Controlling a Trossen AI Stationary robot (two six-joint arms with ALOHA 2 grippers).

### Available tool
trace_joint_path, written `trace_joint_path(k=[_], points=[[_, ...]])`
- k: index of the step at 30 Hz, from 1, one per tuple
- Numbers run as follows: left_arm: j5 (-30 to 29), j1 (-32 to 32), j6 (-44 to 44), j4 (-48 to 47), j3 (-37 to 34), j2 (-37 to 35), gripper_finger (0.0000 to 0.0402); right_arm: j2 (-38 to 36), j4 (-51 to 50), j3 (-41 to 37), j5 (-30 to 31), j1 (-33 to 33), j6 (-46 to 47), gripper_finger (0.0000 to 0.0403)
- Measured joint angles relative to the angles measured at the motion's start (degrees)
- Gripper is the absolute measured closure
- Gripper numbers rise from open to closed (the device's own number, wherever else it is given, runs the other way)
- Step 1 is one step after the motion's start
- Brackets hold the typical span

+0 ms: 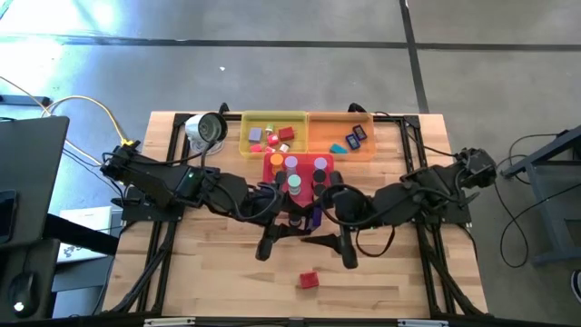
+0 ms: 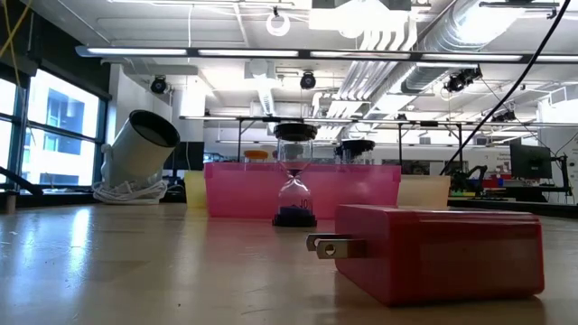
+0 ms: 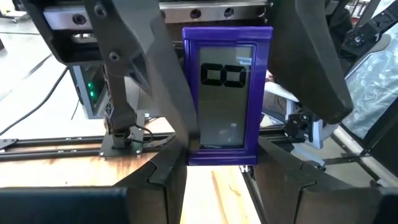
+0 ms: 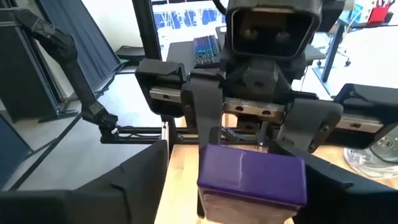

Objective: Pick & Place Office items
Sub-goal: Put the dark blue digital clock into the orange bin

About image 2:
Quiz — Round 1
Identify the black-capped blue sand hourglass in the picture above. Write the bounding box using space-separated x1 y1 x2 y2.
273 122 318 228

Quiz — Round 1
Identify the pink plastic bin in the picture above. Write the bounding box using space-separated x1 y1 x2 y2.
203 162 402 220

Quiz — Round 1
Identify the black-capped red sand hourglass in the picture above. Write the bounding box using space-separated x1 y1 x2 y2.
336 139 376 165

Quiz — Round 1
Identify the large red wall charger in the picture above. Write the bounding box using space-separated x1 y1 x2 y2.
306 205 545 308

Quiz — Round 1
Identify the dark background screen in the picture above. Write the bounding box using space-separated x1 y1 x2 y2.
164 141 205 172

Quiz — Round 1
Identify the yellow translucent bin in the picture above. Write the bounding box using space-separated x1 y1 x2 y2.
183 170 208 209

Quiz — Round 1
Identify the overhead rig light bar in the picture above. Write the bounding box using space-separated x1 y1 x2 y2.
75 44 578 64

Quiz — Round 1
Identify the cream translucent bin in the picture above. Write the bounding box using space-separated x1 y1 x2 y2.
396 174 452 211

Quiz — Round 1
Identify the white cylindrical spotlight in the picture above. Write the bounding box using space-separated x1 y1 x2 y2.
99 109 181 190

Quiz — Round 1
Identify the black background desk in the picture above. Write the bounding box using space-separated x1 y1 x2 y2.
449 187 578 218

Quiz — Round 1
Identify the large window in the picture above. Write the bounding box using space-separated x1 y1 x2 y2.
0 67 109 189

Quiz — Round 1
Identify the black background monitor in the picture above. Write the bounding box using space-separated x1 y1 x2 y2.
509 143 553 180

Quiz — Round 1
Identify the black angled strut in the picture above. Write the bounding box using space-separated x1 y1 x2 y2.
0 166 44 196

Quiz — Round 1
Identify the black monitor stand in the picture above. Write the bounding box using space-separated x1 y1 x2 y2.
549 154 573 195

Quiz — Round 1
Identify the black background rig frame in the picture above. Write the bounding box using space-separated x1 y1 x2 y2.
179 115 464 175

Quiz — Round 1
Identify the white ring ceiling lamp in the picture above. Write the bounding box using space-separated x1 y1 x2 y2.
265 11 291 37

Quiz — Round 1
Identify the white coiled cable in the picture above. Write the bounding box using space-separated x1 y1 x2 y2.
92 178 169 207

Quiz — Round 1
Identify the silver ceiling ventilation duct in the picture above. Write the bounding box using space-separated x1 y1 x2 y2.
336 0 520 100

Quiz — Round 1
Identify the black ceiling camera cluster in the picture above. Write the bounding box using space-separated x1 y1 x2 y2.
444 66 483 94

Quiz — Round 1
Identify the black hanging cable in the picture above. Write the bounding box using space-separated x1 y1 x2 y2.
440 0 573 176

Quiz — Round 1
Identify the yellow hanging cable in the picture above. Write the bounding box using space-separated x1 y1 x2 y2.
0 0 33 91

